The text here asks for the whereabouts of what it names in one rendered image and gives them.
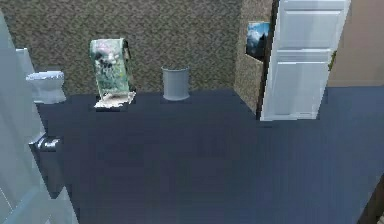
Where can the grey round waste bin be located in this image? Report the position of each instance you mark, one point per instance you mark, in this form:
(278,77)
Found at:
(175,83)

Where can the white panelled room door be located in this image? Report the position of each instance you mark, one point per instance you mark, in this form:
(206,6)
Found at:
(301,60)

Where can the white toilet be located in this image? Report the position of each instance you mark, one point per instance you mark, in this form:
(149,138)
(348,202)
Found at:
(46,85)

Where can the green house plant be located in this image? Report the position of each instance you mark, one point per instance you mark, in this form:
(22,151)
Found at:
(332,60)

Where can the dark metal pedal bin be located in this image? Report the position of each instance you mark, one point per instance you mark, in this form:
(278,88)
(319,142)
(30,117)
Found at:
(50,163)

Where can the blue framed wall picture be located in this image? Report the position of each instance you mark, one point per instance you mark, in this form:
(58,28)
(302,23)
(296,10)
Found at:
(256,40)

